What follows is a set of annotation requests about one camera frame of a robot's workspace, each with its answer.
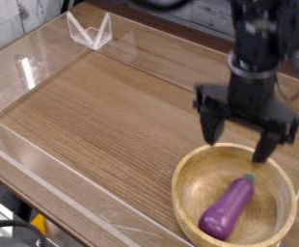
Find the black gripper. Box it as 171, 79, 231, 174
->
193, 70, 299, 163

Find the purple toy eggplant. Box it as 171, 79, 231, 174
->
199, 174, 253, 241

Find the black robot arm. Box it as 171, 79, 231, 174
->
193, 0, 299, 163

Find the brown wooden bowl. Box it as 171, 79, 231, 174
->
171, 143, 297, 247

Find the yellow black device base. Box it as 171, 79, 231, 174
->
9, 211, 72, 247

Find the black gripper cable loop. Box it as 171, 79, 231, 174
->
273, 56, 299, 103

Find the clear acrylic barrier wall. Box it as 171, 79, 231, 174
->
0, 8, 299, 247

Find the clear acrylic corner bracket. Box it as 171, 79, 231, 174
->
65, 13, 112, 50

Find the black cable bottom left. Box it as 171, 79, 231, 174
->
0, 220, 50, 247

